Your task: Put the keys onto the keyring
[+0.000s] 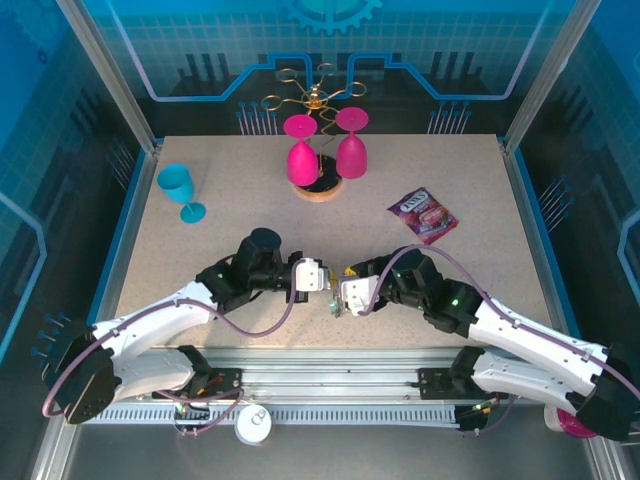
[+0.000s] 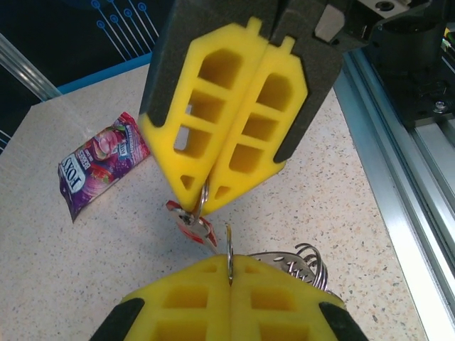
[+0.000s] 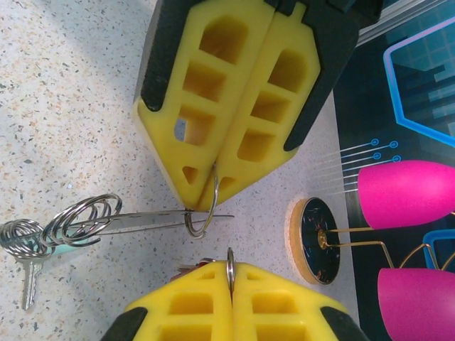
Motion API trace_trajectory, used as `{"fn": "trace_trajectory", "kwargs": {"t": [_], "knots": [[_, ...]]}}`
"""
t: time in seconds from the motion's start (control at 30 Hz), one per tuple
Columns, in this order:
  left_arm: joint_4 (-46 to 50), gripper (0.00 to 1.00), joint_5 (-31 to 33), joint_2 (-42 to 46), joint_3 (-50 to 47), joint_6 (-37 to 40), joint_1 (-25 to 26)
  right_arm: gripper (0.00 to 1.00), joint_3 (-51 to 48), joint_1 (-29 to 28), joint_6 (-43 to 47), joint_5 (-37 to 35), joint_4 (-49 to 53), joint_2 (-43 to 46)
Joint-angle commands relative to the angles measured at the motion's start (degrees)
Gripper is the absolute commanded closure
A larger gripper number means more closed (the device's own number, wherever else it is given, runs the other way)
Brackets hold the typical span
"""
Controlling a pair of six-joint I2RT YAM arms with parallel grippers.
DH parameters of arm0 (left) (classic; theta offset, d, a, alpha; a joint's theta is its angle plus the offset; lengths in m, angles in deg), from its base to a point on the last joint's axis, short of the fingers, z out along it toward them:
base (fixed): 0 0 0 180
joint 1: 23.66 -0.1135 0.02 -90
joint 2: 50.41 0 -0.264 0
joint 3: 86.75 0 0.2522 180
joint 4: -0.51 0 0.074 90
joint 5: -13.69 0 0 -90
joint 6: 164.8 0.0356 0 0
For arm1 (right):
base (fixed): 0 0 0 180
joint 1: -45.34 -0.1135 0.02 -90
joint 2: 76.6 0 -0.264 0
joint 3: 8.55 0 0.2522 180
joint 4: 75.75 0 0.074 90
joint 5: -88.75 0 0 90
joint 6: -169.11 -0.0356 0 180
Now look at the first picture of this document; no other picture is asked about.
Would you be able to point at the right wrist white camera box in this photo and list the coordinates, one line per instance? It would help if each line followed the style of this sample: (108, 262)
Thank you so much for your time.
(357, 295)

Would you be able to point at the aluminium table edge rail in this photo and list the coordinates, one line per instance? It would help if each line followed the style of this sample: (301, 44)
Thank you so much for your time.
(132, 220)
(530, 225)

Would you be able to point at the purple Fox's candy bag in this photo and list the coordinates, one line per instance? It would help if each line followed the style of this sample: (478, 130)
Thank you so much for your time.
(422, 215)

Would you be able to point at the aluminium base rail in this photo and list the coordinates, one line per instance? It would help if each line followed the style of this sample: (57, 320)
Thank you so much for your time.
(325, 375)

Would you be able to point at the blue plastic wine glass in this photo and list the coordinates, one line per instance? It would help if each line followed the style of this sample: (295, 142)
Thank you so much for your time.
(175, 185)

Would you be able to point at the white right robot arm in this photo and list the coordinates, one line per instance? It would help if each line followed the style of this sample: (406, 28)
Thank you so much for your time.
(530, 335)

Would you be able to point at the pink plastic wine glass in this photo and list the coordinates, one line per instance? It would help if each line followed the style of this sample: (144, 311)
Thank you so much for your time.
(351, 155)
(301, 160)

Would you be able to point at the white round cap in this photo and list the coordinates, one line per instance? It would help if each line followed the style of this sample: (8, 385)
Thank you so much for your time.
(254, 424)

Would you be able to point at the aluminium frame post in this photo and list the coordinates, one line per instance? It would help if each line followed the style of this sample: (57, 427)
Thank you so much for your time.
(540, 75)
(112, 75)

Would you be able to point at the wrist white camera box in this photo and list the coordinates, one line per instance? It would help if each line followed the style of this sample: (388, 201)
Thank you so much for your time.
(357, 295)
(307, 275)

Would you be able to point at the pink and white tape roll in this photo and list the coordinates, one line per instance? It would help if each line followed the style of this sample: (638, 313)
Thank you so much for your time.
(562, 422)

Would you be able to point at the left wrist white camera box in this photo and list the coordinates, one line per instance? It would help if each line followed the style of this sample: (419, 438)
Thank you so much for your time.
(307, 275)

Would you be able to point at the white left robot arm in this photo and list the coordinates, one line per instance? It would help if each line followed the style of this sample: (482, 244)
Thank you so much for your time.
(150, 325)

